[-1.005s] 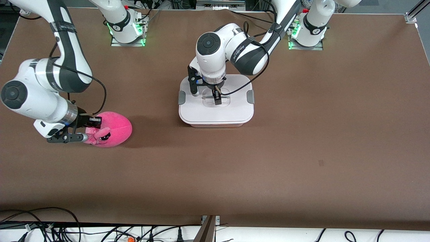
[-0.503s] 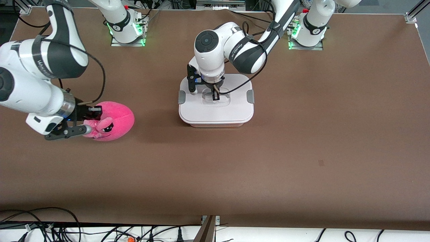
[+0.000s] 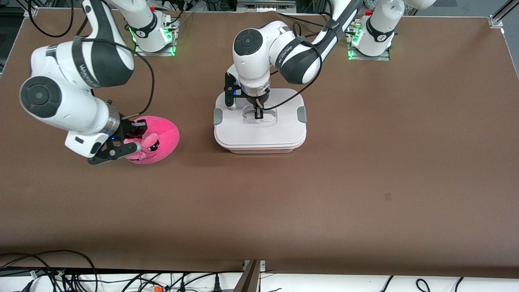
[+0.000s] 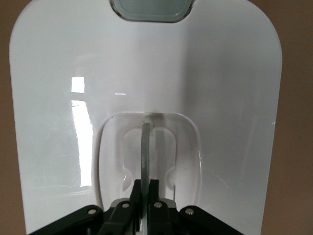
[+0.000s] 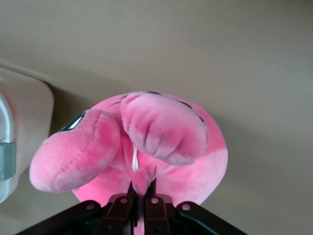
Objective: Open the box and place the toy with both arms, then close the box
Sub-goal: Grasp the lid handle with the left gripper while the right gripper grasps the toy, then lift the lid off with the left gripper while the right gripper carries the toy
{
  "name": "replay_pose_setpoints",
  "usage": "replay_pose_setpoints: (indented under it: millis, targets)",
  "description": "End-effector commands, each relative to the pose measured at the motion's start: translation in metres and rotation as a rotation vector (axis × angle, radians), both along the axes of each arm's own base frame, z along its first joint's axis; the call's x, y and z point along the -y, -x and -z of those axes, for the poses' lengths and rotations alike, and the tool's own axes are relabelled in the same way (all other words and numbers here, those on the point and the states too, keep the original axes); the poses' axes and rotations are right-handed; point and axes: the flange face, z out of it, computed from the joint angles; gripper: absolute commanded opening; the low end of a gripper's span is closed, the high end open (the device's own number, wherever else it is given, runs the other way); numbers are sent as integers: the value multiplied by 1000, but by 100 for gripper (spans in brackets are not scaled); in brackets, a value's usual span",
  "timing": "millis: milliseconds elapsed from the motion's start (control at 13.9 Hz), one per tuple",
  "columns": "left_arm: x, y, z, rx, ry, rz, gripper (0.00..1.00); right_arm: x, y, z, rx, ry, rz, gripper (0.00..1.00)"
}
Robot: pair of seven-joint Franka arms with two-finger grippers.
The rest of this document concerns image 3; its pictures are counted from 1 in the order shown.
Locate white box lid grey clips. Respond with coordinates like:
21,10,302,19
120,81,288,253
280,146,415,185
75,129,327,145
213,88,307,149

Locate pink plush toy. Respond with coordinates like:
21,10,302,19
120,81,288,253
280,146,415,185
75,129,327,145
122,116,180,165

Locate translucent plastic box base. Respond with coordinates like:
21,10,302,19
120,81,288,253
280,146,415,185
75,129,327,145
215,139,307,155

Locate grey metal fixture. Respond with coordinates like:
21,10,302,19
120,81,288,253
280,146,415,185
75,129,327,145
237,0,297,13

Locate brown table cover sheet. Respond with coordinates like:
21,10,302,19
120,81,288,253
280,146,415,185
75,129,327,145
0,8,519,280

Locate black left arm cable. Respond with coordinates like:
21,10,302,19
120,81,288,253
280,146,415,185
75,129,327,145
259,20,325,112

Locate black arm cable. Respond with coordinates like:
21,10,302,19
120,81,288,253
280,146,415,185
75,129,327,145
75,36,156,119
259,20,325,112

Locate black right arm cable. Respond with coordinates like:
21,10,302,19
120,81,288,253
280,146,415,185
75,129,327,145
75,36,156,119

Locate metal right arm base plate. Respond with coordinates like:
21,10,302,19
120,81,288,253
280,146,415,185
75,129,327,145
133,18,180,57

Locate thin black cable on sheet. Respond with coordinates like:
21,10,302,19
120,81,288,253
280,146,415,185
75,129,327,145
277,11,326,28

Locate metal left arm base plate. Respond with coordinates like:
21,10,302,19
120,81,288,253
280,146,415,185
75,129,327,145
347,22,391,62

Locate large black looped cable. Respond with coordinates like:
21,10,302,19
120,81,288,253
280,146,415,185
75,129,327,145
0,249,99,292

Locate aluminium profile post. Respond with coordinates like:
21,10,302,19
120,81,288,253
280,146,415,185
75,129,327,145
232,260,266,292

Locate aluminium frame profile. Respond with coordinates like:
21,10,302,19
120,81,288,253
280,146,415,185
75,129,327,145
488,0,519,29

